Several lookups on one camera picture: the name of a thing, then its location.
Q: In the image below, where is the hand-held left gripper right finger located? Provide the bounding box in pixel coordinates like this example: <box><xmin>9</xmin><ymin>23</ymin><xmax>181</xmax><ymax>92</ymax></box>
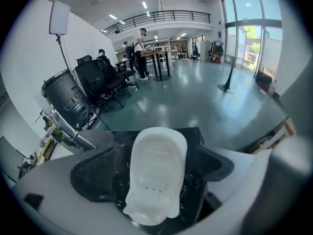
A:
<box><xmin>187</xmin><ymin>144</ymin><xmax>272</xmax><ymax>202</ymax></box>

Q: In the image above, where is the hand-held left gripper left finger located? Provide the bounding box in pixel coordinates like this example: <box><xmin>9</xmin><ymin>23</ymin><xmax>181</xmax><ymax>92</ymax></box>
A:
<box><xmin>14</xmin><ymin>143</ymin><xmax>118</xmax><ymax>203</ymax></box>

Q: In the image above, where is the white plastic moulded piece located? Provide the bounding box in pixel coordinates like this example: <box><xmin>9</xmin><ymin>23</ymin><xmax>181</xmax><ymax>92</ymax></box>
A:
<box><xmin>122</xmin><ymin>127</ymin><xmax>188</xmax><ymax>226</ymax></box>

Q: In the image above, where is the black marble vanity counter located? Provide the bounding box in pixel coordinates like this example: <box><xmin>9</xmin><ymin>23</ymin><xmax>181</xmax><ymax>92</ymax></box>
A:
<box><xmin>110</xmin><ymin>125</ymin><xmax>209</xmax><ymax>225</ymax></box>

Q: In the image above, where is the wooden tray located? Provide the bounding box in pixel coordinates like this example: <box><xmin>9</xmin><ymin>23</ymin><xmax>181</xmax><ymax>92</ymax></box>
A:
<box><xmin>36</xmin><ymin>135</ymin><xmax>57</xmax><ymax>165</ymax></box>

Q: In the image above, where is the wooden shelf box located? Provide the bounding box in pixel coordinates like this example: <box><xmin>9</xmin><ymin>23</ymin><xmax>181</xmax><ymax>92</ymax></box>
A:
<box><xmin>236</xmin><ymin>117</ymin><xmax>297</xmax><ymax>156</ymax></box>

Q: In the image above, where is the black cylindrical machine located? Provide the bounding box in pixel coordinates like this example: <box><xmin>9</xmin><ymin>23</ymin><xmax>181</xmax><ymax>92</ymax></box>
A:
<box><xmin>41</xmin><ymin>69</ymin><xmax>91</xmax><ymax>130</ymax></box>

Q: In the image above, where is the black office chair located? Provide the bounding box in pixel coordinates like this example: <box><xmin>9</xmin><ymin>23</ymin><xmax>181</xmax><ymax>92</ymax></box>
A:
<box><xmin>96</xmin><ymin>48</ymin><xmax>139</xmax><ymax>96</ymax></box>
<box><xmin>74</xmin><ymin>55</ymin><xmax>126</xmax><ymax>110</ymax></box>

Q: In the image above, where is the black bag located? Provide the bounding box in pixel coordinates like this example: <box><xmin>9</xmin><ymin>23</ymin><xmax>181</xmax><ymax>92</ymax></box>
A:
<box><xmin>255</xmin><ymin>70</ymin><xmax>274</xmax><ymax>91</ymax></box>

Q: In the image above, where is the clothing rack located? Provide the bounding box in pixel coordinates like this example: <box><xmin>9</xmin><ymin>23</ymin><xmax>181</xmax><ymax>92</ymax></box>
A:
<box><xmin>207</xmin><ymin>40</ymin><xmax>225</xmax><ymax>64</ymax></box>

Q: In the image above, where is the tall wooden table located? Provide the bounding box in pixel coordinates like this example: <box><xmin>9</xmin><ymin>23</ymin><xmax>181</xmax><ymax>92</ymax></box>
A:
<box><xmin>141</xmin><ymin>49</ymin><xmax>179</xmax><ymax>81</ymax></box>

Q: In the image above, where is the white light panel on stand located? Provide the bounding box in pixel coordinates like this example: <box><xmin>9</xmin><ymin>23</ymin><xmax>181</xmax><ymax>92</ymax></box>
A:
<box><xmin>48</xmin><ymin>0</ymin><xmax>81</xmax><ymax>100</ymax></box>

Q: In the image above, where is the black balcony railing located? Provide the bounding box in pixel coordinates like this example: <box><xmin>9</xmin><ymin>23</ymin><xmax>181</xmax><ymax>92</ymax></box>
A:
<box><xmin>101</xmin><ymin>10</ymin><xmax>212</xmax><ymax>36</ymax></box>

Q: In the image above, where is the black pedestal round table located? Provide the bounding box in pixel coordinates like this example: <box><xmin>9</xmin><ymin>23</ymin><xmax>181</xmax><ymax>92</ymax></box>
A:
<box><xmin>217</xmin><ymin>53</ymin><xmax>246</xmax><ymax>94</ymax></box>

